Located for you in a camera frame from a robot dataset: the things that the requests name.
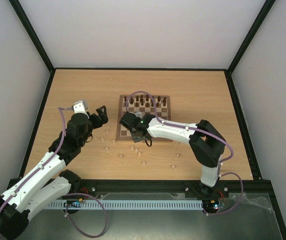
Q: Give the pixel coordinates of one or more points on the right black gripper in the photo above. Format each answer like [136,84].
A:
[127,120]

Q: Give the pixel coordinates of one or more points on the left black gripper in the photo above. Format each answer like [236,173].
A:
[104,117]

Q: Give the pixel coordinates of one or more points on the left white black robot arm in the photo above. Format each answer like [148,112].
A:
[49,180]

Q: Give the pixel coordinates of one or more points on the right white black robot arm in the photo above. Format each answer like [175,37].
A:
[204,140]

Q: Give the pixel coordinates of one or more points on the wooden chess board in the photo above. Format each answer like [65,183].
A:
[163,112]

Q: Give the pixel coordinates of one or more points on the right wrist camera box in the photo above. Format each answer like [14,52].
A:
[138,114]

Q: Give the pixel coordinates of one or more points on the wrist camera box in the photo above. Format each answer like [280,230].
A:
[80,107]
[138,114]

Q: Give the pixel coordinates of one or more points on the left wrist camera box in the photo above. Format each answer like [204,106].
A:
[80,107]

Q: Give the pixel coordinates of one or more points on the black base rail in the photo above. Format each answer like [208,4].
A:
[140,186]

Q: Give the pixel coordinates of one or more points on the light blue slotted cable duct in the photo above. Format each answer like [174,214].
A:
[128,205]

